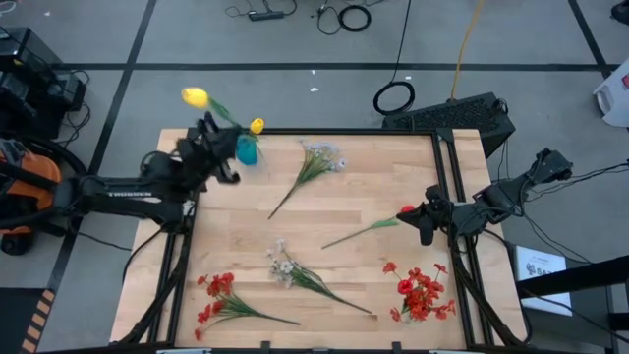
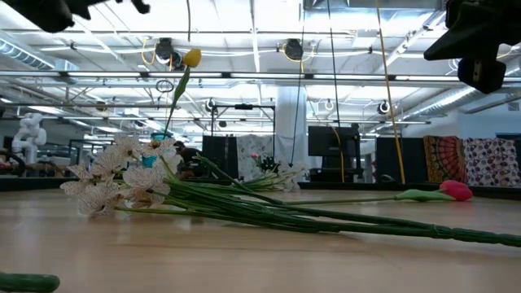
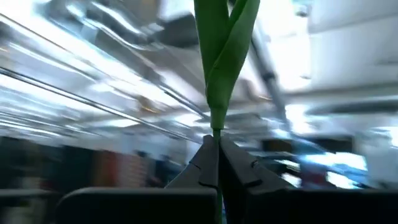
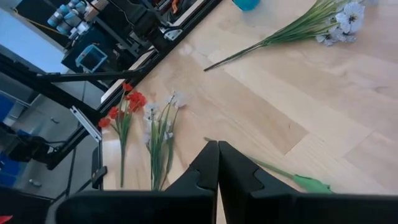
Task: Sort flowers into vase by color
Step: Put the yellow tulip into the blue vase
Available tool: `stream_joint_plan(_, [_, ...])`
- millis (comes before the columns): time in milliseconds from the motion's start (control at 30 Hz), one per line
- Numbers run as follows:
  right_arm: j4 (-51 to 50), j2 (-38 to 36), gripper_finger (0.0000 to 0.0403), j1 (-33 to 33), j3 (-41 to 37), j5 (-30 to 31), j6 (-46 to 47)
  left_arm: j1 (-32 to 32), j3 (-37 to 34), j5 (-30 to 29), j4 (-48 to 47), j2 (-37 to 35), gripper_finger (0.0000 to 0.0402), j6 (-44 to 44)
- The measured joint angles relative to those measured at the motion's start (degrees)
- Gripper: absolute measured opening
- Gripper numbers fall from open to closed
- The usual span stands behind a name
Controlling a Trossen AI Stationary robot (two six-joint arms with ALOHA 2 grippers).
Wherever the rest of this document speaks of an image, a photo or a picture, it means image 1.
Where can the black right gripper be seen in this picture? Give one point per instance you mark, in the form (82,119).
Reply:
(448,216)

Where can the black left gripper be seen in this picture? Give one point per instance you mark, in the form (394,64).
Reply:
(199,157)

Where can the yellow artificial tulip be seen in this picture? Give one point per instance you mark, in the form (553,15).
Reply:
(257,126)
(195,97)

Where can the red artificial tulip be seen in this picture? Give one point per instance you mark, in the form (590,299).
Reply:
(383,224)

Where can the red artificial flower bunch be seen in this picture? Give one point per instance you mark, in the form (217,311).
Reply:
(417,297)
(228,305)

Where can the white artificial flower bunch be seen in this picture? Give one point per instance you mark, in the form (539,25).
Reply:
(304,277)
(314,164)

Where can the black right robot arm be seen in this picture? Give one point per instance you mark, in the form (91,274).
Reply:
(496,199)

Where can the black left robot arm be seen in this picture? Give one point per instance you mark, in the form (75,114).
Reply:
(128,201)

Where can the blue glass vase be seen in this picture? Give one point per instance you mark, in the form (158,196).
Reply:
(247,151)

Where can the clear glass vase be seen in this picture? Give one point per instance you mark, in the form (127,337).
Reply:
(407,320)

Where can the black perforated computer case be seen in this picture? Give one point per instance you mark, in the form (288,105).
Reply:
(447,120)

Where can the white printed paper sign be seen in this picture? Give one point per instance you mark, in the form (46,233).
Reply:
(543,280)

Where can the black power strip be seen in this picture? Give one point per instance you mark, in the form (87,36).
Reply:
(265,15)

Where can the black beam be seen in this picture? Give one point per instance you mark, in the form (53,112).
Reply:
(575,277)

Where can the orange black shop vacuum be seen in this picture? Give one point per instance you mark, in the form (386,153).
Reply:
(24,189)

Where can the black electronics stack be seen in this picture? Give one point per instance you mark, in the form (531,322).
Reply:
(29,83)

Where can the white bucket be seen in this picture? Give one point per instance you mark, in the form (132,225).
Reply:
(614,96)

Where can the black mat with hazard stripes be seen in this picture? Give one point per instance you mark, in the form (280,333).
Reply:
(19,324)

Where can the black aluminium table frame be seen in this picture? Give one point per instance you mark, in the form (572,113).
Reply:
(368,132)

